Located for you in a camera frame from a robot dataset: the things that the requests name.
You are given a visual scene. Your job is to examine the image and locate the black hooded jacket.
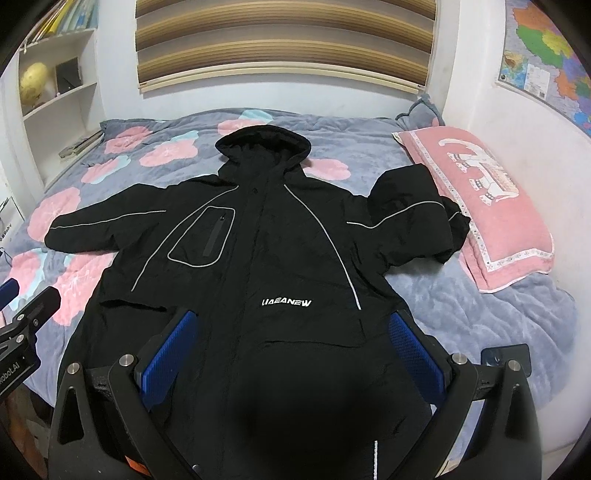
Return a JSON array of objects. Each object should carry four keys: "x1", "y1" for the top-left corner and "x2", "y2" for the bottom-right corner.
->
[{"x1": 44, "y1": 125, "x2": 470, "y2": 479}]

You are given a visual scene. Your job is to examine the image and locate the black phone on bed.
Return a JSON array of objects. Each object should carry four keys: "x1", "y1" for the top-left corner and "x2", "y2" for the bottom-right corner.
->
[{"x1": 481, "y1": 343, "x2": 531, "y2": 376}]

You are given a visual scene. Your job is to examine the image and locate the grey floral bed blanket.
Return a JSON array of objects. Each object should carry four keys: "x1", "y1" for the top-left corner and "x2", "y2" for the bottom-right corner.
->
[{"x1": 1, "y1": 109, "x2": 577, "y2": 407}]

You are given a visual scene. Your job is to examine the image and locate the white bookshelf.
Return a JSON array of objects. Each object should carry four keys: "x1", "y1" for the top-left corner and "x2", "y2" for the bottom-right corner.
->
[{"x1": 1, "y1": 1, "x2": 105, "y2": 213}]

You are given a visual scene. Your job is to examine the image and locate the pink pillow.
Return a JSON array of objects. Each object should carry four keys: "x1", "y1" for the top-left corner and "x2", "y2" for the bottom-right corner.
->
[{"x1": 393, "y1": 126, "x2": 555, "y2": 293}]

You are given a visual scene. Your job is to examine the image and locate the yellow globe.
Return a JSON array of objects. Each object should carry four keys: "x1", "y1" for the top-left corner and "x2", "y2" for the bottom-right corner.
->
[{"x1": 19, "y1": 62, "x2": 49, "y2": 106}]

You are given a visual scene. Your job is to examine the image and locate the dark box on shelf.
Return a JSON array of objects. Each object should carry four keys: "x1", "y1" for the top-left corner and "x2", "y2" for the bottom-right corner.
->
[{"x1": 55, "y1": 58, "x2": 82, "y2": 94}]

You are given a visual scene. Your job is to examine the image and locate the books on top shelf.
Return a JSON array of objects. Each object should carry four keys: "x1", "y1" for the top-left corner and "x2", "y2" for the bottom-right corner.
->
[{"x1": 25, "y1": 0, "x2": 98, "y2": 45}]

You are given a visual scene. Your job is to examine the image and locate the striped window blind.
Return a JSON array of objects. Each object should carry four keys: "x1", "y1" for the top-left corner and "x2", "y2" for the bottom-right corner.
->
[{"x1": 135, "y1": 1, "x2": 437, "y2": 93}]

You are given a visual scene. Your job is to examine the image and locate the grey pillow by wall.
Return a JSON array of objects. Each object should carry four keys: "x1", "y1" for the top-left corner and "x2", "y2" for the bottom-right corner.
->
[{"x1": 394, "y1": 94, "x2": 446, "y2": 131}]

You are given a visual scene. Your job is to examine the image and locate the colourful wall map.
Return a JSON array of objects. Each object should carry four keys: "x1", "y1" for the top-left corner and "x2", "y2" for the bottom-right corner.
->
[{"x1": 498, "y1": 1, "x2": 591, "y2": 134}]

